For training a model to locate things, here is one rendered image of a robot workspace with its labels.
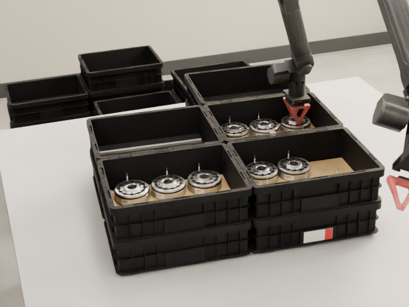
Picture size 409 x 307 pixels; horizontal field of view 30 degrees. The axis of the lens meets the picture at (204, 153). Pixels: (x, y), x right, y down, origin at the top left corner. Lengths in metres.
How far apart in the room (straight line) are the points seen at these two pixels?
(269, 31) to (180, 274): 3.60
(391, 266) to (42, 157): 1.33
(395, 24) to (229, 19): 3.74
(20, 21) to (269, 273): 3.30
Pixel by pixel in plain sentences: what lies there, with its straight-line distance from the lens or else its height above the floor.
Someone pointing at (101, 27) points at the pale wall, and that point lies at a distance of 5.21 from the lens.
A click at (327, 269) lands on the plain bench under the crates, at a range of 2.21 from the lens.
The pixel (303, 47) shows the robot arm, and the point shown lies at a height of 1.17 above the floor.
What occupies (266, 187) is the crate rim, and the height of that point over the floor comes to 0.93.
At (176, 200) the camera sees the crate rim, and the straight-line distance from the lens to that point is 2.07.
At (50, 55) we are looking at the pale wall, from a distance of 5.21.
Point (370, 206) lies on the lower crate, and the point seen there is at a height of 0.81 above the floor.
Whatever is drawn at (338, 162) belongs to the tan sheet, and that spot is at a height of 0.83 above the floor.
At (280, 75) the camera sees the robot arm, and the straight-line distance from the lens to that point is 2.55.
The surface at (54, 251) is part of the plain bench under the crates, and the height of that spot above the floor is 0.70.
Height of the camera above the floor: 1.99
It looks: 28 degrees down
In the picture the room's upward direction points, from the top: 1 degrees counter-clockwise
